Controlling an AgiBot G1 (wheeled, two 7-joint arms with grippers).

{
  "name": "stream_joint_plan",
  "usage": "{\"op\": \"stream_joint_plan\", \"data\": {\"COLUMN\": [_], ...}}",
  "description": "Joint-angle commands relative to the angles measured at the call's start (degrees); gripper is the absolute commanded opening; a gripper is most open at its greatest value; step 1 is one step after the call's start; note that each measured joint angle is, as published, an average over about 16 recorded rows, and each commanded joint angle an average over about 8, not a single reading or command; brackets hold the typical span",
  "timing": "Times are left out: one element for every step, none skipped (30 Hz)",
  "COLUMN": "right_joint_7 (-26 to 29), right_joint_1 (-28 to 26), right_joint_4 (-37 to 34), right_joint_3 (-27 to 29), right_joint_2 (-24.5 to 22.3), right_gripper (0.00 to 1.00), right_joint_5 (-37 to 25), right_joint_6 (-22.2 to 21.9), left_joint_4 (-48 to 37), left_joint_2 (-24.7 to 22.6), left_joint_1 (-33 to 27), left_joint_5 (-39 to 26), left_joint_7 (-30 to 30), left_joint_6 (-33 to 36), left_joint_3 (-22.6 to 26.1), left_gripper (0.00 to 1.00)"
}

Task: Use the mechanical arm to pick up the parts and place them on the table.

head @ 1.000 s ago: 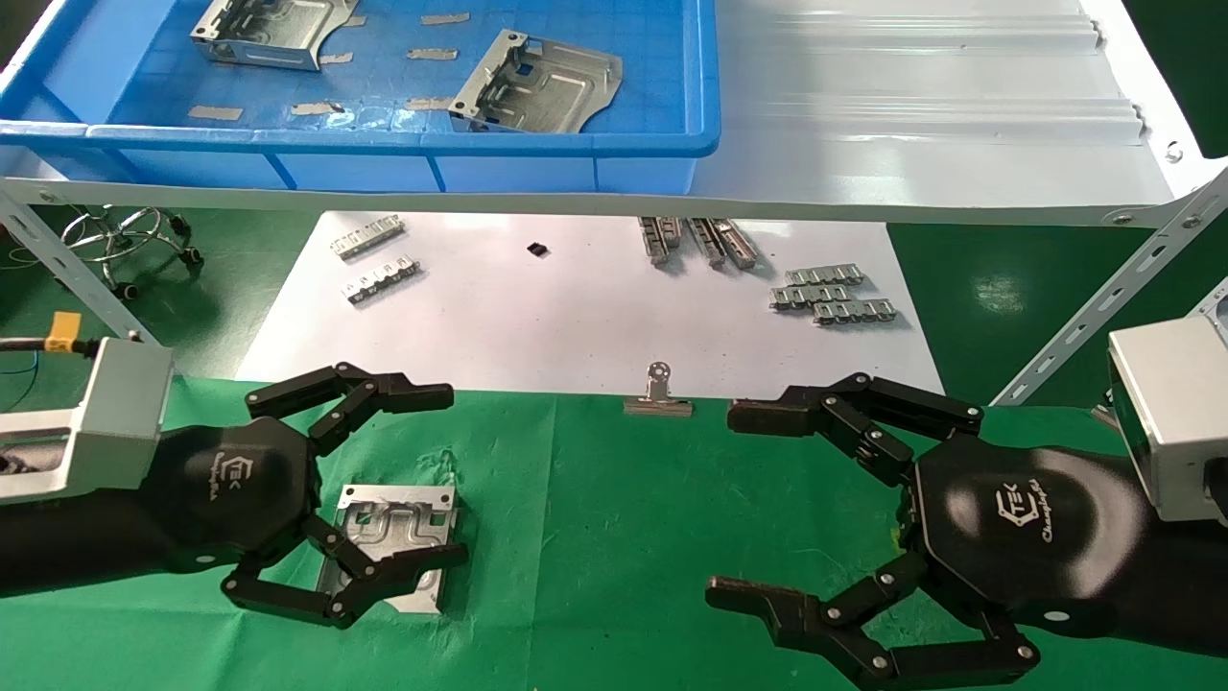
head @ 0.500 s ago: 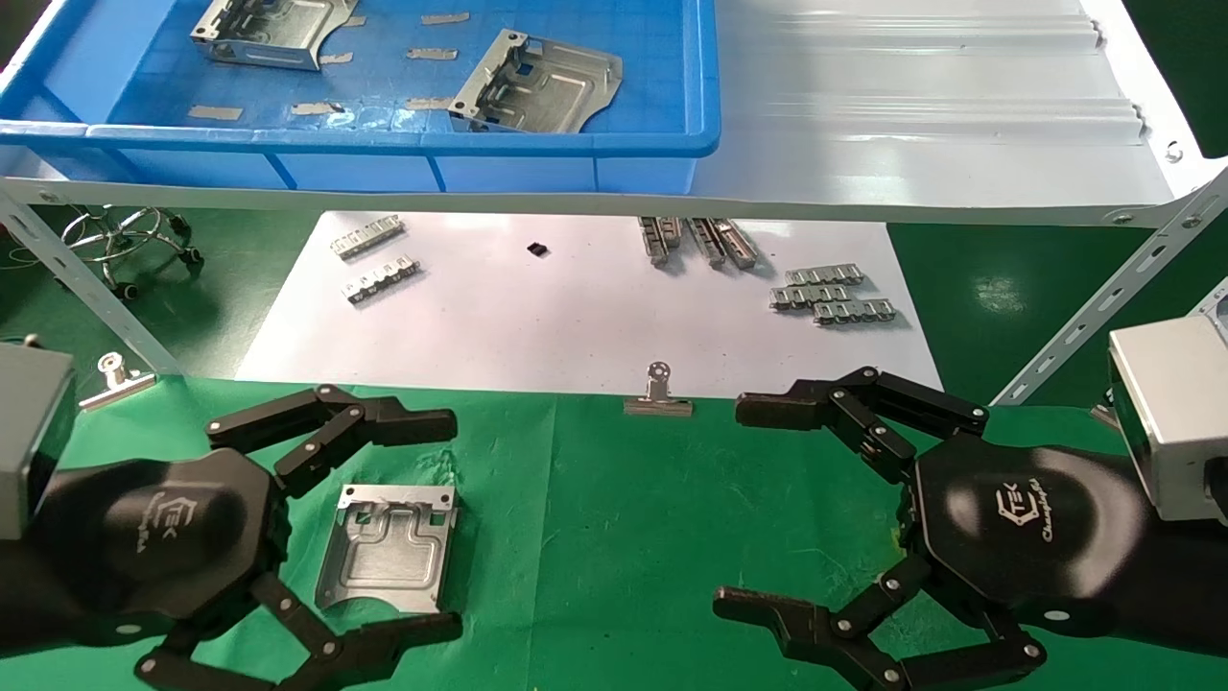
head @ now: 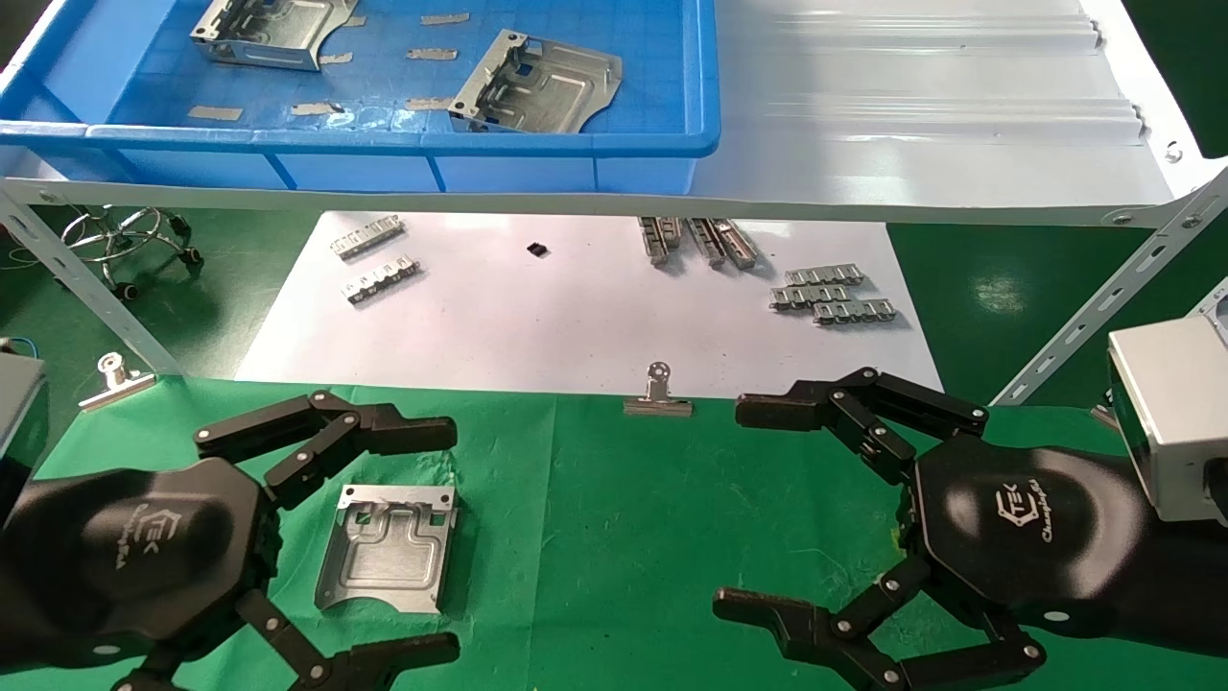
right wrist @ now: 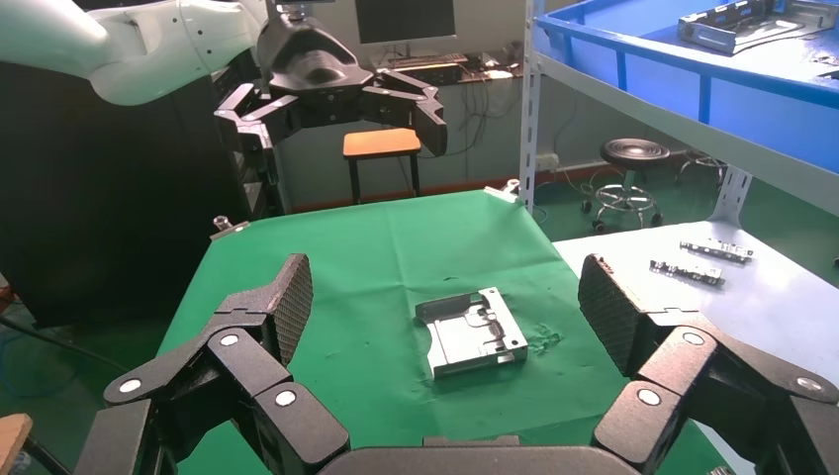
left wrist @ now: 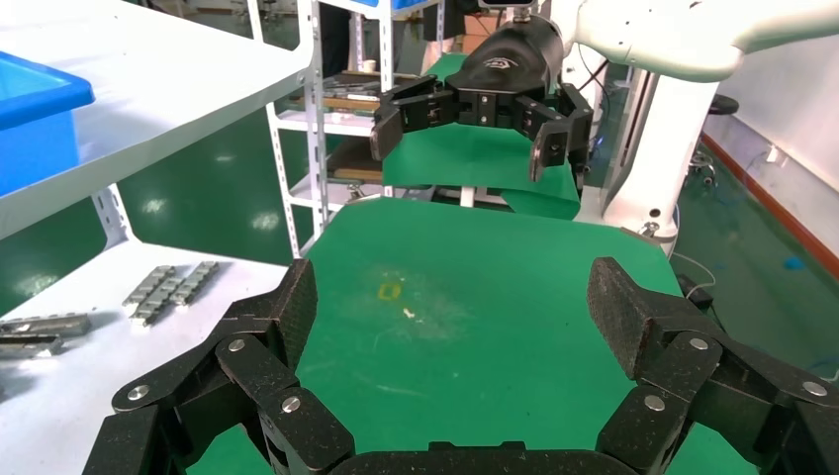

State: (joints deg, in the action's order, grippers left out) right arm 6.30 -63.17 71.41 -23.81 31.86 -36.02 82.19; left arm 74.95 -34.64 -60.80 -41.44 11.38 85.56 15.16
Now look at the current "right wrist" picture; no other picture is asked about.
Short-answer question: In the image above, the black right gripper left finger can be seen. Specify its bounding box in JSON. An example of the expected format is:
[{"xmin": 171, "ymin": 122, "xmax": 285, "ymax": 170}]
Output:
[{"xmin": 103, "ymin": 253, "xmax": 351, "ymax": 475}]

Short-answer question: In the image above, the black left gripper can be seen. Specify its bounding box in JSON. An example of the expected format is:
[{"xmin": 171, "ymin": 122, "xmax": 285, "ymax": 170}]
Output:
[{"xmin": 214, "ymin": 13, "xmax": 449, "ymax": 193}]

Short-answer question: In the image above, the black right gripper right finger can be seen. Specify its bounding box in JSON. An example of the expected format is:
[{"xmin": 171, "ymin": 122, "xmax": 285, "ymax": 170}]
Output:
[{"xmin": 578, "ymin": 253, "xmax": 824, "ymax": 475}]

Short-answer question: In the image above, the silver sheet metal bracket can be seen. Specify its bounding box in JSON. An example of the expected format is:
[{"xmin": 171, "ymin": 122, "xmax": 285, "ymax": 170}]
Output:
[
  {"xmin": 677, "ymin": 0, "xmax": 810, "ymax": 55},
  {"xmin": 415, "ymin": 286, "xmax": 529, "ymax": 380}
]

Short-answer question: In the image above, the grey desk dark top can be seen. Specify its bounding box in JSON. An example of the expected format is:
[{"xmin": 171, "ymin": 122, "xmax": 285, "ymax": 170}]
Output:
[{"xmin": 261, "ymin": 55, "xmax": 525, "ymax": 215}]

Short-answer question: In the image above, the orange top wooden stool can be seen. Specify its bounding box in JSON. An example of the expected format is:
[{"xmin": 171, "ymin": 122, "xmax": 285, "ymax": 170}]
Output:
[{"xmin": 341, "ymin": 127, "xmax": 422, "ymax": 206}]

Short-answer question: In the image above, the black desktop device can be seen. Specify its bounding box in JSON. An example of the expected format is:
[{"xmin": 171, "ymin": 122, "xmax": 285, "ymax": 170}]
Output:
[{"xmin": 370, "ymin": 51, "xmax": 470, "ymax": 88}]

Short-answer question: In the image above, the black computer monitor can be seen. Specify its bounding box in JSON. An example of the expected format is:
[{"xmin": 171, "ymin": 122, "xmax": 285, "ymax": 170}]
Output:
[{"xmin": 353, "ymin": 0, "xmax": 457, "ymax": 59}]

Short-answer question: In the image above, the small metal connector strip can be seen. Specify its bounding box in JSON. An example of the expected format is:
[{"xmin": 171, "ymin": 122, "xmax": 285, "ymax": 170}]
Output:
[
  {"xmin": 648, "ymin": 258, "xmax": 727, "ymax": 288},
  {"xmin": 678, "ymin": 238, "xmax": 755, "ymax": 265}
]

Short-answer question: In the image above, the green cloth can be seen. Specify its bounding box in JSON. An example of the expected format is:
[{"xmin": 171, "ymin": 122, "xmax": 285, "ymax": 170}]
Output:
[{"xmin": 156, "ymin": 188, "xmax": 729, "ymax": 475}]

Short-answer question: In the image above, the black round stool chrome base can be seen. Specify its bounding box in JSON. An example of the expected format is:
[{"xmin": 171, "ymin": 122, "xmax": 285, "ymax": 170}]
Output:
[{"xmin": 580, "ymin": 138, "xmax": 671, "ymax": 234}]

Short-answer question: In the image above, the black equipment cabinet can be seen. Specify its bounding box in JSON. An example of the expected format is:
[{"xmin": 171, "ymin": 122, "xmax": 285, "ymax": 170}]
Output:
[{"xmin": 0, "ymin": 58, "xmax": 290, "ymax": 330}]

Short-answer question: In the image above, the brown wooden board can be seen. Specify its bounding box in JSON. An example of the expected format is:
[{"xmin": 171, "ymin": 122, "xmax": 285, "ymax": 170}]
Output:
[{"xmin": 0, "ymin": 414, "xmax": 34, "ymax": 475}]

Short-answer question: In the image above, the black desk cable tangle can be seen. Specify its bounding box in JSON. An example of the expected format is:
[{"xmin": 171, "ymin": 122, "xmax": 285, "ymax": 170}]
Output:
[{"xmin": 445, "ymin": 78, "xmax": 525, "ymax": 162}]

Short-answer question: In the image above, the black floor cable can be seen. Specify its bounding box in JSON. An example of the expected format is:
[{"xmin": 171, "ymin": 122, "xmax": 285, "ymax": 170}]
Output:
[{"xmin": 0, "ymin": 314, "xmax": 129, "ymax": 375}]

